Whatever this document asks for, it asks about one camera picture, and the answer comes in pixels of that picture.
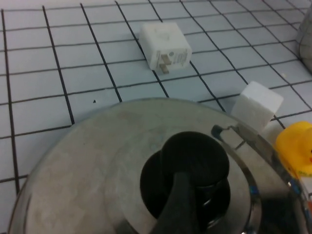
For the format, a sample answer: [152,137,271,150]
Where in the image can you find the stainless steel pot black handles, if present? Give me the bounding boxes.
[296,7,312,71]

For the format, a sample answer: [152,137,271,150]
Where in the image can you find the white black grid tablecloth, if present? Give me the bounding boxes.
[0,0,312,191]

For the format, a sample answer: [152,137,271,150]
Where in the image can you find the steel lid black knob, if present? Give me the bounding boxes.
[7,97,312,234]

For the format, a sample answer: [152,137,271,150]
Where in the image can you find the white power adapter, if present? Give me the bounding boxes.
[138,22,193,75]

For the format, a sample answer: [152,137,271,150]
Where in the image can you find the yellow rubber duck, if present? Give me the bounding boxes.
[273,121,312,177]

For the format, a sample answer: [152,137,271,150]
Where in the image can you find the white foam cube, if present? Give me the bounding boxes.
[230,81,285,129]

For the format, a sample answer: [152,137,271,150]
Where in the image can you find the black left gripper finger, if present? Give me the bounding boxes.
[152,170,195,234]

